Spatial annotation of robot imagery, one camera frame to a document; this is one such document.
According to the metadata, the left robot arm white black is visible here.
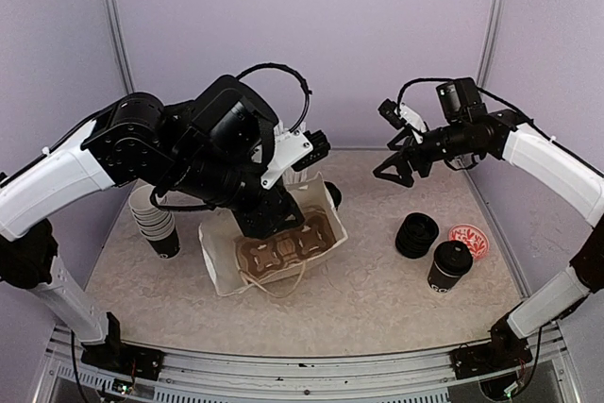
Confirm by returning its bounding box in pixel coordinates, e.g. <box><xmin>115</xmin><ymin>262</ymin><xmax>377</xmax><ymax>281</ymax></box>
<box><xmin>1</xmin><ymin>75</ymin><xmax>304</xmax><ymax>370</ymax></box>

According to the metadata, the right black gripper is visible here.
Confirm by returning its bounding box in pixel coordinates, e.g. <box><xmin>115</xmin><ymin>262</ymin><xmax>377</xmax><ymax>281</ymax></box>
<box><xmin>375</xmin><ymin>119</ymin><xmax>482</xmax><ymax>186</ymax></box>

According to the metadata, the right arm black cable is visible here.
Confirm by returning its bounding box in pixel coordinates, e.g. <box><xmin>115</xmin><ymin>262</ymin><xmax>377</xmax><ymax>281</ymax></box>
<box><xmin>395</xmin><ymin>77</ymin><xmax>556</xmax><ymax>140</ymax></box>

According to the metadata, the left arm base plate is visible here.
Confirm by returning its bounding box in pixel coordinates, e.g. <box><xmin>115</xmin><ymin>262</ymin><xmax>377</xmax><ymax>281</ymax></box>
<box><xmin>81</xmin><ymin>344</ymin><xmax>165</xmax><ymax>381</ymax></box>

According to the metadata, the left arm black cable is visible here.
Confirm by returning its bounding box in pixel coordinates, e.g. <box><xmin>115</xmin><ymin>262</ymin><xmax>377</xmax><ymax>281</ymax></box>
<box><xmin>44</xmin><ymin>61</ymin><xmax>315</xmax><ymax>215</ymax></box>

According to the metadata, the cup holding white straws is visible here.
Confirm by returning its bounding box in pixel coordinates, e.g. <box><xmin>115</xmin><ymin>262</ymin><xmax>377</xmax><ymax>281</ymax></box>
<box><xmin>275</xmin><ymin>120</ymin><xmax>309</xmax><ymax>185</ymax></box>

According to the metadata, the red patterned white bowl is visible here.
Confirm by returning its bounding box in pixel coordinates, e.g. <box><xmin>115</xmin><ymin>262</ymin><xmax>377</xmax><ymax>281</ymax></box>
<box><xmin>447</xmin><ymin>224</ymin><xmax>490</xmax><ymax>260</ymax></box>

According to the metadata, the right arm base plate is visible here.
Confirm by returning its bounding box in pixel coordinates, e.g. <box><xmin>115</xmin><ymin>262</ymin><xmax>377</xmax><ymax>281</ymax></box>
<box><xmin>449</xmin><ymin>342</ymin><xmax>533</xmax><ymax>379</ymax></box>

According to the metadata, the right aluminium corner post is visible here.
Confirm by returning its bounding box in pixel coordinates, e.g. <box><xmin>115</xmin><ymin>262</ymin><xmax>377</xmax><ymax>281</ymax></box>
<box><xmin>476</xmin><ymin>0</ymin><xmax>506</xmax><ymax>87</ymax></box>

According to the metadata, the stack of black lids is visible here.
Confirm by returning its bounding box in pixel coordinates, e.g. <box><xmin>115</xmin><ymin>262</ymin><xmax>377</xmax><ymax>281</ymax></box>
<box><xmin>394</xmin><ymin>212</ymin><xmax>440</xmax><ymax>260</ymax></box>

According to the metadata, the black paper coffee cup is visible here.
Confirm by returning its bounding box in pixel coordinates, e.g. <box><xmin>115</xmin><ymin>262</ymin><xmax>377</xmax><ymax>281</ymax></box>
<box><xmin>427</xmin><ymin>241</ymin><xmax>474</xmax><ymax>294</ymax></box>

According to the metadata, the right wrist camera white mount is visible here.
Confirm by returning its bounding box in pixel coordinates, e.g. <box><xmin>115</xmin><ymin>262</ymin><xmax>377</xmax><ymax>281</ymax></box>
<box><xmin>377</xmin><ymin>99</ymin><xmax>428</xmax><ymax>133</ymax></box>

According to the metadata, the brown pulp cup carrier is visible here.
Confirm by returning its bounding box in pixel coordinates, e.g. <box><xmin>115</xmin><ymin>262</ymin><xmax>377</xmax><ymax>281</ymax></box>
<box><xmin>235</xmin><ymin>208</ymin><xmax>336</xmax><ymax>282</ymax></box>

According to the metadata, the black plastic cup lid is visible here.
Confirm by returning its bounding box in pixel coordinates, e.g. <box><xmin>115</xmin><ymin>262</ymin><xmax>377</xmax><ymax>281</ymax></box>
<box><xmin>434</xmin><ymin>241</ymin><xmax>474</xmax><ymax>277</ymax></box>

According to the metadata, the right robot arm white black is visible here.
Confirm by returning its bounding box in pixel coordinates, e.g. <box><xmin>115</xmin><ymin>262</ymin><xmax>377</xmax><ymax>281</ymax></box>
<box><xmin>373</xmin><ymin>77</ymin><xmax>603</xmax><ymax>369</ymax></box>

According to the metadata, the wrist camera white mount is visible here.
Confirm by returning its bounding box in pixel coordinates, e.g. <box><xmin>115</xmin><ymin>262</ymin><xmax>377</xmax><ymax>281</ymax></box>
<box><xmin>260</xmin><ymin>129</ymin><xmax>331</xmax><ymax>190</ymax></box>
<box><xmin>377</xmin><ymin>99</ymin><xmax>428</xmax><ymax>133</ymax></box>

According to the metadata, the aluminium front frame rail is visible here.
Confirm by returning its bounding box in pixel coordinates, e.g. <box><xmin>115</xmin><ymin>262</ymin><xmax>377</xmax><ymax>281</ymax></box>
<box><xmin>32</xmin><ymin>325</ymin><xmax>581</xmax><ymax>403</ymax></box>

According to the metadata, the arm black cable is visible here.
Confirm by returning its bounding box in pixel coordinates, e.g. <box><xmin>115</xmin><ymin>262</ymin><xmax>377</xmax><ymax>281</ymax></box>
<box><xmin>44</xmin><ymin>61</ymin><xmax>315</xmax><ymax>215</ymax></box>
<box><xmin>395</xmin><ymin>77</ymin><xmax>556</xmax><ymax>140</ymax></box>

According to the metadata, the stack of paper cups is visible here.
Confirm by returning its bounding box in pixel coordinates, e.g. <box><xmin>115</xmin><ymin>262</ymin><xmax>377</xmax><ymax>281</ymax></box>
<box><xmin>128</xmin><ymin>184</ymin><xmax>180</xmax><ymax>260</ymax></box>

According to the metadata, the cream paper takeout bag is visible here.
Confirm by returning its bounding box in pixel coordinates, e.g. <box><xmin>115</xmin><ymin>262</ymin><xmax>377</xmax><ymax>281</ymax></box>
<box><xmin>198</xmin><ymin>173</ymin><xmax>348</xmax><ymax>298</ymax></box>

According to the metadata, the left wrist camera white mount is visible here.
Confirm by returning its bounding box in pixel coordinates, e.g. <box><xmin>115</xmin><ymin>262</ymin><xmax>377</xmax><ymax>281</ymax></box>
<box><xmin>260</xmin><ymin>129</ymin><xmax>331</xmax><ymax>190</ymax></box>

